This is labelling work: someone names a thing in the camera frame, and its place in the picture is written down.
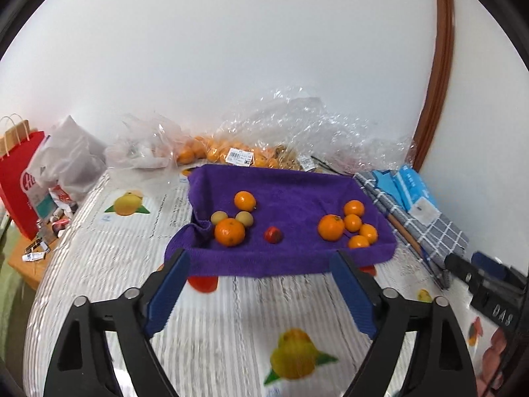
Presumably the white plastic bag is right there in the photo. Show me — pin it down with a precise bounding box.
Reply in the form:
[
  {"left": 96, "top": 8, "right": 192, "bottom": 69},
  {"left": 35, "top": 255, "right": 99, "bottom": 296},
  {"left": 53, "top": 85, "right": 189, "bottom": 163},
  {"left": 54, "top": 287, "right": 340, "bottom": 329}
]
[{"left": 28, "top": 115, "right": 109, "bottom": 201}]

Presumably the white barcode label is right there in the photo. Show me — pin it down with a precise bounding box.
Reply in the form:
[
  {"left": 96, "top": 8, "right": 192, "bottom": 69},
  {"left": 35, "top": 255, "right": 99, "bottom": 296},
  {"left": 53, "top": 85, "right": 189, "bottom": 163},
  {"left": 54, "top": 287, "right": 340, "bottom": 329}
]
[{"left": 225, "top": 148, "right": 254, "bottom": 166}]

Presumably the black cable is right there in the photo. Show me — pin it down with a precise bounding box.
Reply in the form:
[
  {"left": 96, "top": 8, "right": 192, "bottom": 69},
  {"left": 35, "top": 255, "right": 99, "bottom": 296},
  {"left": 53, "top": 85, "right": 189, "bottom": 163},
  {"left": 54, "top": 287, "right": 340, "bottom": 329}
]
[{"left": 310, "top": 155, "right": 353, "bottom": 175}]

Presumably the red white packet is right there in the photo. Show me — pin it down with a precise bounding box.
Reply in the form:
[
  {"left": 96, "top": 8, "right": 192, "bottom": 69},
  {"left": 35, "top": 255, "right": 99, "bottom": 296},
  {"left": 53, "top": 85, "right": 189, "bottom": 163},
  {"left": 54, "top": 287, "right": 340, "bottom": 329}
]
[{"left": 50, "top": 188, "right": 72, "bottom": 208}]

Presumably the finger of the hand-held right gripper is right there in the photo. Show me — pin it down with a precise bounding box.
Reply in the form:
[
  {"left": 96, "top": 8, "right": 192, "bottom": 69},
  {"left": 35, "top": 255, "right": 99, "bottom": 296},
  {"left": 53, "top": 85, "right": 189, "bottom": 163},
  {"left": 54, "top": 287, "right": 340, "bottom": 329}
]
[
  {"left": 471, "top": 251, "right": 513, "bottom": 278},
  {"left": 444, "top": 253, "right": 480, "bottom": 288}
]

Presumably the blue packet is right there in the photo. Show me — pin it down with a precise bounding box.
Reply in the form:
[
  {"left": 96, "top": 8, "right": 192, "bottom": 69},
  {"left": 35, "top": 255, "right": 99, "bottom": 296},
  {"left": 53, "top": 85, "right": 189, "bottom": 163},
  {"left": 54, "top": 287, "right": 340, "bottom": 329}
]
[
  {"left": 372, "top": 169, "right": 403, "bottom": 212},
  {"left": 392, "top": 164, "right": 443, "bottom": 226}
]

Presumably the crumpled clear plastic bag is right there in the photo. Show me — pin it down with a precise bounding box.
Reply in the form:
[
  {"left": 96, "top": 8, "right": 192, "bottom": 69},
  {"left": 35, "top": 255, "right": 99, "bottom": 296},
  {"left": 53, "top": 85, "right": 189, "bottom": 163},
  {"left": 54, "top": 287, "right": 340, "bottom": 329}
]
[{"left": 105, "top": 113, "right": 186, "bottom": 171}]

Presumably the white tube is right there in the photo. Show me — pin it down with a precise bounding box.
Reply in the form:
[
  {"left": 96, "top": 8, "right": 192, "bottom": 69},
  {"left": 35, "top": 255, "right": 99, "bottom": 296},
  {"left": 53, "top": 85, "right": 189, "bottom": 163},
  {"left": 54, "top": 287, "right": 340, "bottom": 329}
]
[{"left": 22, "top": 244, "right": 51, "bottom": 263}]

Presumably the white teal box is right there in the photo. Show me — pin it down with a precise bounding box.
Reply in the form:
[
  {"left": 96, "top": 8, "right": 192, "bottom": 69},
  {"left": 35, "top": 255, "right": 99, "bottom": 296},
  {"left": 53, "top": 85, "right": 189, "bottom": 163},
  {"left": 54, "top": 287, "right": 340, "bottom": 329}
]
[{"left": 31, "top": 182, "right": 57, "bottom": 221}]

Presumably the wooden stick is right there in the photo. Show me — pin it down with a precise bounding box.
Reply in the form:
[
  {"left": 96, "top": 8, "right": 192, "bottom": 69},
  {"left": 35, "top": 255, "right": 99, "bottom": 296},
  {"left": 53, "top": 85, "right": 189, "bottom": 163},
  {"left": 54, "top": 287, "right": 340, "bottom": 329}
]
[{"left": 387, "top": 213, "right": 426, "bottom": 258}]

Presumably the person's right hand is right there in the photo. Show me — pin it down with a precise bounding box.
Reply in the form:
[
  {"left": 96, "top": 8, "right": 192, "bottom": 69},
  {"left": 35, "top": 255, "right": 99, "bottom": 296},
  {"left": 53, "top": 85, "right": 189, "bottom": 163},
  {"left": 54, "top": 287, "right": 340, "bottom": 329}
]
[{"left": 475, "top": 331, "right": 513, "bottom": 397}]

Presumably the wooden side table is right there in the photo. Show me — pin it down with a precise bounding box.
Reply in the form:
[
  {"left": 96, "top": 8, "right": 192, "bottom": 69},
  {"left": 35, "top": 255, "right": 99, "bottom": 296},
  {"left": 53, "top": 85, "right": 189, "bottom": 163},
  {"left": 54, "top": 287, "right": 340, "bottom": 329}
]
[{"left": 8, "top": 232, "right": 55, "bottom": 291}]

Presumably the red paper bag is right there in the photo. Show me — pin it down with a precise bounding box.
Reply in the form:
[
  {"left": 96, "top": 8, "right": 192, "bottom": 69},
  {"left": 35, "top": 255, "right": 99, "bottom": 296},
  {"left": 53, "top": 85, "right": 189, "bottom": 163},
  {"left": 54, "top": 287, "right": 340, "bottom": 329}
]
[{"left": 0, "top": 113, "right": 46, "bottom": 241}]

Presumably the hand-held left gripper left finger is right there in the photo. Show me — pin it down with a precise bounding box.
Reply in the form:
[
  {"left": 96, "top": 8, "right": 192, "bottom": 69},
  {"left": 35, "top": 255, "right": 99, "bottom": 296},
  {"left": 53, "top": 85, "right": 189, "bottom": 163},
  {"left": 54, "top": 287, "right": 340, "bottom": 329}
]
[{"left": 43, "top": 248, "right": 191, "bottom": 397}]

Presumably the brown door frame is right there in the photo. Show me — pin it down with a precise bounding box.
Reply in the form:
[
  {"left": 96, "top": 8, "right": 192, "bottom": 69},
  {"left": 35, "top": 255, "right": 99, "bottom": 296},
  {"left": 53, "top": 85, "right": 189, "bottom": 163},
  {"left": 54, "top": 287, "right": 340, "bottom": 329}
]
[{"left": 412, "top": 0, "right": 455, "bottom": 172}]

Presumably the large orange mandarin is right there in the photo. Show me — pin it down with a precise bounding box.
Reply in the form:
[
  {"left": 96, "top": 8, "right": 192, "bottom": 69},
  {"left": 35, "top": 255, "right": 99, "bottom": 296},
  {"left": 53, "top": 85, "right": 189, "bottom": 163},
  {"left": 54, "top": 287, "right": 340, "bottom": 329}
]
[
  {"left": 317, "top": 214, "right": 345, "bottom": 241},
  {"left": 214, "top": 217, "right": 246, "bottom": 247}
]

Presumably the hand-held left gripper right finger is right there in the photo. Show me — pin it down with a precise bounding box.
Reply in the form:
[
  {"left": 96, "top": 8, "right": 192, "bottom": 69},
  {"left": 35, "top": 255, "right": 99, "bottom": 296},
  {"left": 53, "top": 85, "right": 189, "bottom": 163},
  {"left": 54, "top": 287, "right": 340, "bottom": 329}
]
[{"left": 329, "top": 249, "right": 478, "bottom": 397}]

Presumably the clear plastic bag of longans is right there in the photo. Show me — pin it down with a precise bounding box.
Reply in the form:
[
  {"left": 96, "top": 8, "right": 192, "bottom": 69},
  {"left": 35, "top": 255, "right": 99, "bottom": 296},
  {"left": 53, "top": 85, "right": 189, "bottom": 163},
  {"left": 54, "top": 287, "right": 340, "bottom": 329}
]
[{"left": 273, "top": 87, "right": 416, "bottom": 175}]

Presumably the purple towel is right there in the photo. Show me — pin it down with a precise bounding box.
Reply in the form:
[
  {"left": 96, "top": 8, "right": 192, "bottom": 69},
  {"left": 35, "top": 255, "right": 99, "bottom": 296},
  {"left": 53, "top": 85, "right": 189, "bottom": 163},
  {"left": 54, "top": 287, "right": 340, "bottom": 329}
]
[{"left": 165, "top": 164, "right": 398, "bottom": 279}]

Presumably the grey checked cloth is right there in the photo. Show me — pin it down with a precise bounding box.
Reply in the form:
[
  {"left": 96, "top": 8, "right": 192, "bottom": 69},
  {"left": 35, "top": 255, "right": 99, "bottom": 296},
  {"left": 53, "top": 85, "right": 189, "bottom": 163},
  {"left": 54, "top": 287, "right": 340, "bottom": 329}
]
[{"left": 353, "top": 171, "right": 469, "bottom": 290}]

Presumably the pile of bagged oranges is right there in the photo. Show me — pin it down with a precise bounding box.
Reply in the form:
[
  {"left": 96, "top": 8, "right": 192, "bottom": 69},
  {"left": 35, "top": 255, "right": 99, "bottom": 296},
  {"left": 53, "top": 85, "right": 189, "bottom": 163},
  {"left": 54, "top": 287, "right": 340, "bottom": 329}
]
[{"left": 177, "top": 134, "right": 277, "bottom": 170}]

